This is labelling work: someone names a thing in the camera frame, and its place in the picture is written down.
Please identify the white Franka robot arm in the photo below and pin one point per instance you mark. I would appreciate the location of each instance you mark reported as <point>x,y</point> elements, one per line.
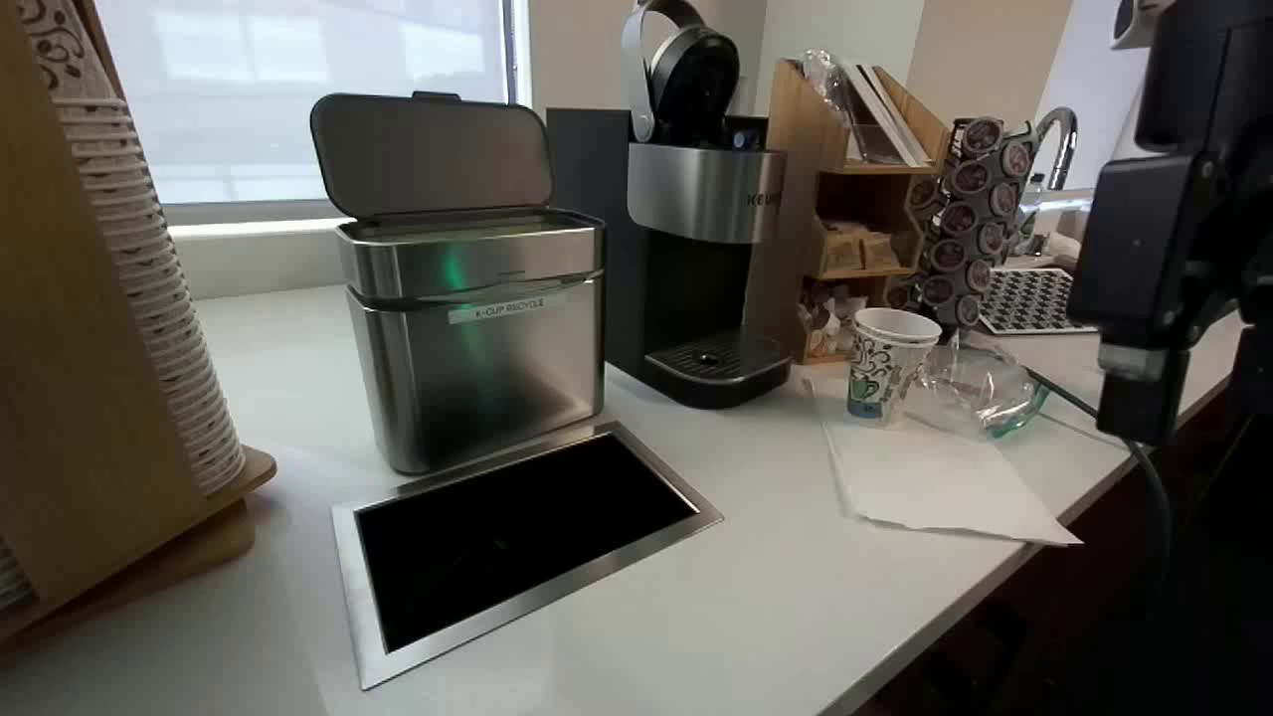
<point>1214,64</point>

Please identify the steel framed counter chute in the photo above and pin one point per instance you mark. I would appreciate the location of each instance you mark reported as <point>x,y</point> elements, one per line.
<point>519,531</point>

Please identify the stainless steel lidded bin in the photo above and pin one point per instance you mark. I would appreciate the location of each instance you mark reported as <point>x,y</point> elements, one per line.
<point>462,359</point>

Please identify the bright window pane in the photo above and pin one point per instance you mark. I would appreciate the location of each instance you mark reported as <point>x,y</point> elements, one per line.
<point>304,80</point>

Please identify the wooden condiment stand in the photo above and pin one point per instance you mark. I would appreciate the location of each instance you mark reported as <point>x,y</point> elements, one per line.
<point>781,201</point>

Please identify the clear zip plastic bag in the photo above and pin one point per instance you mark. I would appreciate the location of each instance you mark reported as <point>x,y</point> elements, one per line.
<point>980,383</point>

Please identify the tall paper cup stack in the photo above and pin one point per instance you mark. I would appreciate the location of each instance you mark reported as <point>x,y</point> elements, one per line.
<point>144,262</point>

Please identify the wooden cup dispenser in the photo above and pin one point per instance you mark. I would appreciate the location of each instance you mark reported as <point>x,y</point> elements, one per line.
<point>81,438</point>

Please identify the black white checkerboard sheet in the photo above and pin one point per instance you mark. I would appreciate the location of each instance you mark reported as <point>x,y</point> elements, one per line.
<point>1028,297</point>

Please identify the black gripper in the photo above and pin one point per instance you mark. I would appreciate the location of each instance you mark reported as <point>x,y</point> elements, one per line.
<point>1135,242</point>

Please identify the printed paper coffee cup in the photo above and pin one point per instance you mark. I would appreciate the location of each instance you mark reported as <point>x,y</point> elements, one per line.
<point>885,362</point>

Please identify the black coffee pod carousel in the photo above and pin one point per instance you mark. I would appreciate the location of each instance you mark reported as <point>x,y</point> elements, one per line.
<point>976,222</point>

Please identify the black silver coffee machine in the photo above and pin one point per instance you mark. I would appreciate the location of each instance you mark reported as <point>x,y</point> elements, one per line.
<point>690,262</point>

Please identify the white paper napkin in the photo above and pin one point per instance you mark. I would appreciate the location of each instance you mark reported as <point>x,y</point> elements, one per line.
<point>927,482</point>

